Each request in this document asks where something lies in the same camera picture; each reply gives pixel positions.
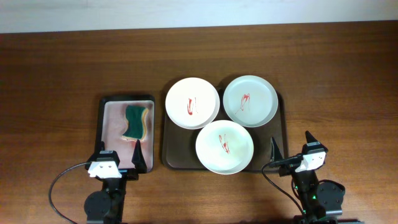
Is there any small black tray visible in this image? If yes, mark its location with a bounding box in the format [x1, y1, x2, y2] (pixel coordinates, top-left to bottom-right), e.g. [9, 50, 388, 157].
[95, 95, 155, 172]

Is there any green yellow sponge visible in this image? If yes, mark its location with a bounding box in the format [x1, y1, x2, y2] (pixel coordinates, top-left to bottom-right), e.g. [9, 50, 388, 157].
[122, 105, 149, 141]

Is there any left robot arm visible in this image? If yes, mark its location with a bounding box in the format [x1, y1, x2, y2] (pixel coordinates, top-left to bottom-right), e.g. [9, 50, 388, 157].
[84, 141, 147, 224]

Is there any white plate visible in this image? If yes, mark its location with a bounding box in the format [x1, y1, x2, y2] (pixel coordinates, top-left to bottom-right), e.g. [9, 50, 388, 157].
[195, 120, 254, 175]

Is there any pale grey plate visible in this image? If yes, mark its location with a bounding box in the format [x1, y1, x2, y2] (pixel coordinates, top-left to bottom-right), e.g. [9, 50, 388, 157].
[223, 75, 279, 128]

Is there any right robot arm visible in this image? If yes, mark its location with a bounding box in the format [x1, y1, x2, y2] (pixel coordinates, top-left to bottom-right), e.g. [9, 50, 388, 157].
[267, 131, 345, 223]

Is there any cream plate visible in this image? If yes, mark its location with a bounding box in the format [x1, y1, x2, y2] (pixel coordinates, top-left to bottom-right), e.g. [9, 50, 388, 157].
[165, 77, 220, 129]

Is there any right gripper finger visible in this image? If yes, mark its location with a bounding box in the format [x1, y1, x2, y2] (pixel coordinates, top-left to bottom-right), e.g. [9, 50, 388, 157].
[305, 131, 328, 152]
[271, 137, 283, 162]

